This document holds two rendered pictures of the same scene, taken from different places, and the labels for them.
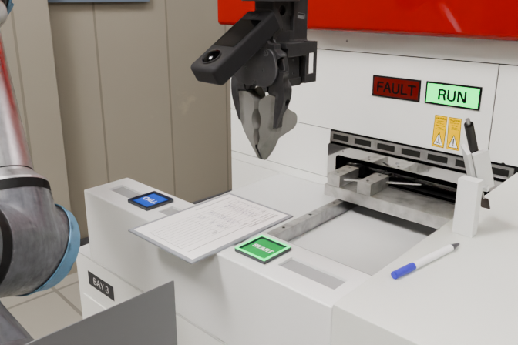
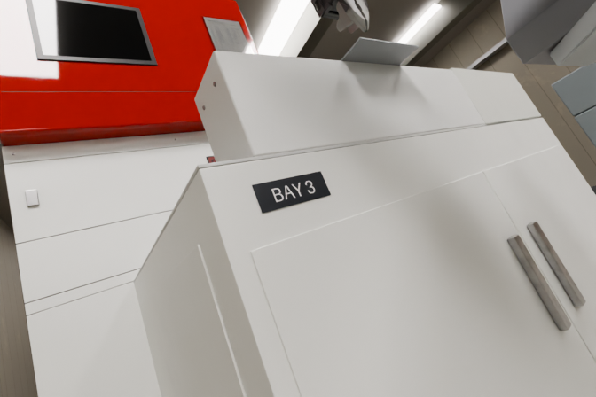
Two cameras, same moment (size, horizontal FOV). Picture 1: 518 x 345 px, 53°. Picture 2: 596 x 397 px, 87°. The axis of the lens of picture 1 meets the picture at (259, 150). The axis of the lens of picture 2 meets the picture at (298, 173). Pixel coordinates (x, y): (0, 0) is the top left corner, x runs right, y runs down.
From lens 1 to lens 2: 1.18 m
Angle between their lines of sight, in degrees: 86
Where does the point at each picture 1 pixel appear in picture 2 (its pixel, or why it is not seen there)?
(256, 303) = (433, 86)
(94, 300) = (287, 237)
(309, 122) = (157, 210)
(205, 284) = (406, 91)
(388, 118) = not seen: hidden behind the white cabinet
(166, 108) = not seen: outside the picture
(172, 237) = (377, 54)
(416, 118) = not seen: hidden behind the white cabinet
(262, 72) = not seen: outside the picture
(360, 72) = (194, 157)
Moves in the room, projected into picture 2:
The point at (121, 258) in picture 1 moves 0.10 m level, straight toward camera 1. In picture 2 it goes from (318, 117) to (388, 92)
